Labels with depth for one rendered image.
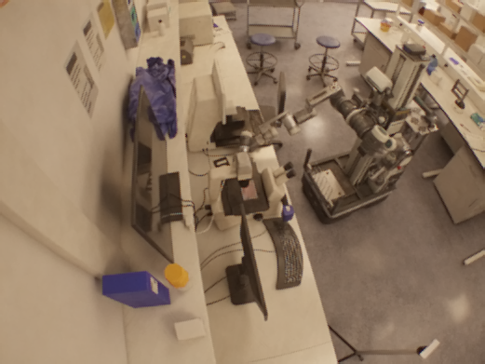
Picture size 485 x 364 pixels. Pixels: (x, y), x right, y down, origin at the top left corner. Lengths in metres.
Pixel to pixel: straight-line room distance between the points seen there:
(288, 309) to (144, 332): 0.86
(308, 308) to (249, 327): 0.37
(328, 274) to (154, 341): 1.80
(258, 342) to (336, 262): 1.28
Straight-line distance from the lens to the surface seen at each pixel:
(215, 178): 1.49
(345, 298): 2.61
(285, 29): 5.29
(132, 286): 0.95
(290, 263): 1.75
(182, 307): 1.20
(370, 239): 2.88
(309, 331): 1.72
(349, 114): 1.93
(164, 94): 1.74
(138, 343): 1.25
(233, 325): 1.68
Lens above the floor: 2.43
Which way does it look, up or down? 57 degrees down
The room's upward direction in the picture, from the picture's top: 1 degrees counter-clockwise
